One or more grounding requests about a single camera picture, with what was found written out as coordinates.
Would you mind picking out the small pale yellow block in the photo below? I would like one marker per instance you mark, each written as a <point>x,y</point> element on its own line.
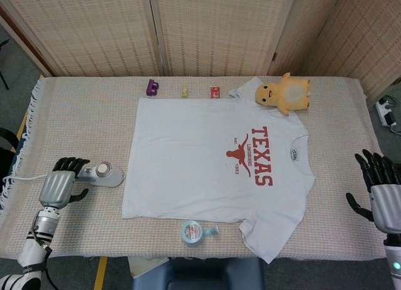
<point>185,92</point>

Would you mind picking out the purple toy block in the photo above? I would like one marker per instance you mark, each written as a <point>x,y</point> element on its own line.
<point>152,88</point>

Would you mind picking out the white clothes iron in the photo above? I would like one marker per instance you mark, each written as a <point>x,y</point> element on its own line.
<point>108,178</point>

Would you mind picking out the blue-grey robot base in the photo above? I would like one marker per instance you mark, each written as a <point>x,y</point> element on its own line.
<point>200,276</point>

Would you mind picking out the light blue mug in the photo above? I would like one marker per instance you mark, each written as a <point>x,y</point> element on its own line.
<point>192,235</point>

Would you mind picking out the small red packet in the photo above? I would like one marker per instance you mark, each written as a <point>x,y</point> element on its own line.
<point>215,92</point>

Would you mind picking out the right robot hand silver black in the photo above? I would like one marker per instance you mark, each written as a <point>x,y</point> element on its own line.
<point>383,205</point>

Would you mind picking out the yellow plush toy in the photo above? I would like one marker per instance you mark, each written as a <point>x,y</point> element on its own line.
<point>288,94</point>

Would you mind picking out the white power strip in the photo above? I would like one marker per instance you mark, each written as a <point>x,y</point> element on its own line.
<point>386,111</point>

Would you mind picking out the black chair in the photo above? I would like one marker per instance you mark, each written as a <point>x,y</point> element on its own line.
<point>6,149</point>

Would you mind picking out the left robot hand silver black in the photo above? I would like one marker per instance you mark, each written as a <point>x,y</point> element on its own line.
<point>56,186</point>

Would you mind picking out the beige woven tablecloth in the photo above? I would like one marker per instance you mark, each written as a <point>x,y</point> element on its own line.
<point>78,124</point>

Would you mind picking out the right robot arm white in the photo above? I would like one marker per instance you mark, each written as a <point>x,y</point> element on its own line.
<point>393,258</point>

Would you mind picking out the white Texas Longhorns T-shirt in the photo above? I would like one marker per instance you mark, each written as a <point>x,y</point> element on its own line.
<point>188,161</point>

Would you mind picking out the woven folding screen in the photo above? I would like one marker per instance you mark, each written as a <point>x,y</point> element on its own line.
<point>203,30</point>

